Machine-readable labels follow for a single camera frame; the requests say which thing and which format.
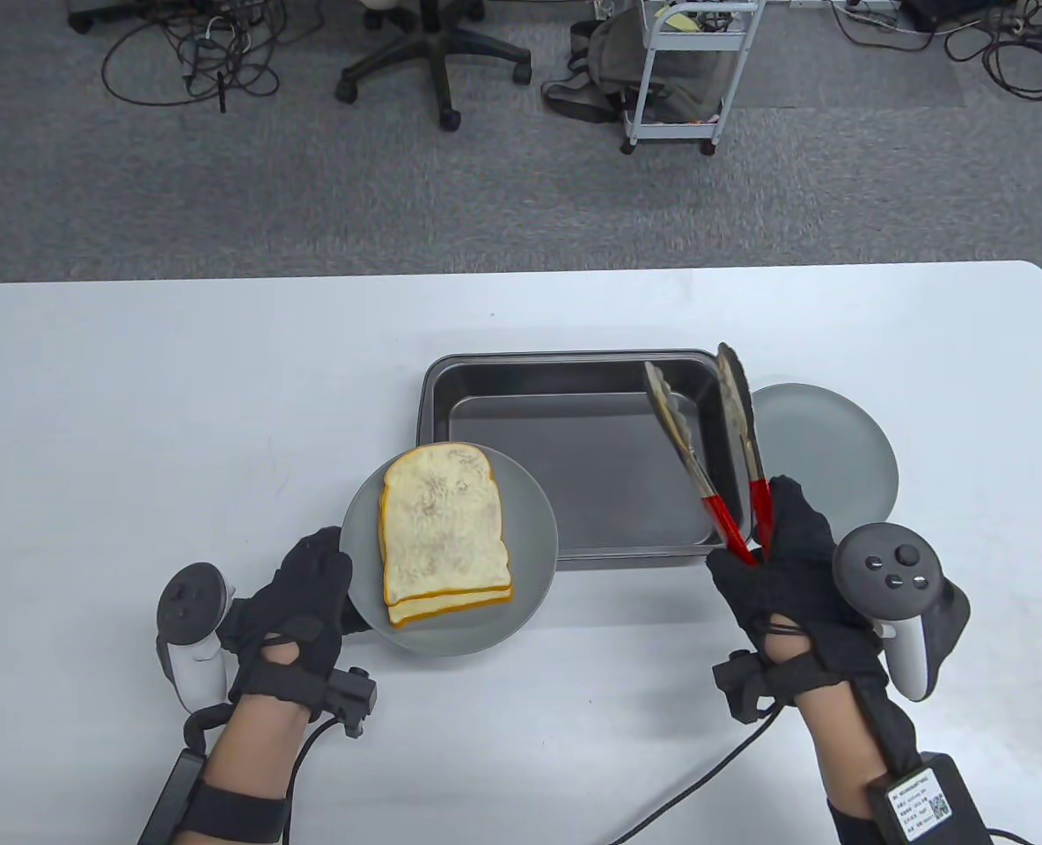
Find black wrist sensor box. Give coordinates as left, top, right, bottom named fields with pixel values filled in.
left=886, top=753, right=988, bottom=845
left=138, top=748, right=214, bottom=845

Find white utility cart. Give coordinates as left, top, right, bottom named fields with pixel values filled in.
left=620, top=0, right=767, bottom=158

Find grey round plate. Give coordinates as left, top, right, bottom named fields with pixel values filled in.
left=745, top=383, right=899, bottom=529
left=339, top=443, right=560, bottom=658

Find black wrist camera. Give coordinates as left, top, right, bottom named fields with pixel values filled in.
left=314, top=666, right=381, bottom=738
left=713, top=650, right=795, bottom=724

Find grey white hand controller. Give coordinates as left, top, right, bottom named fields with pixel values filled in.
left=156, top=563, right=240, bottom=714
left=833, top=522, right=971, bottom=702

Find person's right hand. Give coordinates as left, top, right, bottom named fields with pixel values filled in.
left=706, top=475, right=892, bottom=705

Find grey white left hand controller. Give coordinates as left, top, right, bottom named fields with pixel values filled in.
left=156, top=563, right=240, bottom=714

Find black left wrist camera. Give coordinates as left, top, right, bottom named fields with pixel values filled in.
left=314, top=666, right=381, bottom=738

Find white toast slice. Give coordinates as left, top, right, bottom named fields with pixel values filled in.
left=386, top=585, right=515, bottom=628
left=378, top=443, right=513, bottom=606

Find red handled kitchen tongs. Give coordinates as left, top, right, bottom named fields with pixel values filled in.
left=644, top=342, right=775, bottom=566

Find dark metal baking tray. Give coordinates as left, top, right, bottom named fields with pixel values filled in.
left=417, top=349, right=755, bottom=571

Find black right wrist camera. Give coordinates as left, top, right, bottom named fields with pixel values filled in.
left=713, top=650, right=795, bottom=724

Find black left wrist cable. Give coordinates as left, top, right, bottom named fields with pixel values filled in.
left=282, top=713, right=346, bottom=802

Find black office chair base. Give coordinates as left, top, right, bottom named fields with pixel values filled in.
left=334, top=0, right=532, bottom=133

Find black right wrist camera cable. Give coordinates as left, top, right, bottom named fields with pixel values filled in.
left=609, top=709, right=782, bottom=845

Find black left wrist sensor box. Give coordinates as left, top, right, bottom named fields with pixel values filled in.
left=138, top=748, right=214, bottom=845

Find person's left hand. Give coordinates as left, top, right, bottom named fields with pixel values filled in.
left=217, top=528, right=372, bottom=705

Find person's left forearm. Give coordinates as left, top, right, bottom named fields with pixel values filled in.
left=169, top=695, right=311, bottom=845

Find grey white right hand controller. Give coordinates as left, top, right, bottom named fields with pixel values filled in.
left=833, top=522, right=971, bottom=702

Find black right wrist sensor box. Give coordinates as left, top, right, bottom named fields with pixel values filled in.
left=886, top=753, right=988, bottom=845

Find grey backpack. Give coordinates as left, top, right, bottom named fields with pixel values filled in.
left=540, top=13, right=724, bottom=124

